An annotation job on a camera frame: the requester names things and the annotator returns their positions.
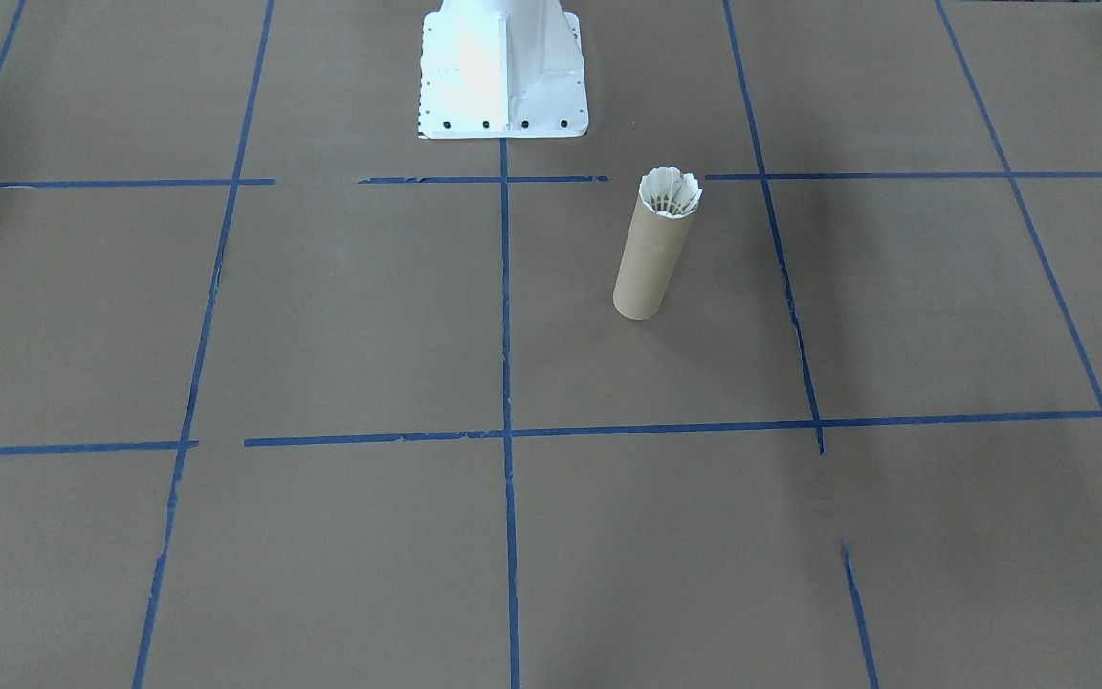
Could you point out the white feather shuttlecock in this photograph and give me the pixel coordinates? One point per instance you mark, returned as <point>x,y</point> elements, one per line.
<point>671,191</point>

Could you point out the brown cardboard tube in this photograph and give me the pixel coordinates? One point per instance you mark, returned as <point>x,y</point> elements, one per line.
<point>649,268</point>

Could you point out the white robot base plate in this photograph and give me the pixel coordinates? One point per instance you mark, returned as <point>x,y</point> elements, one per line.
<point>503,67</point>

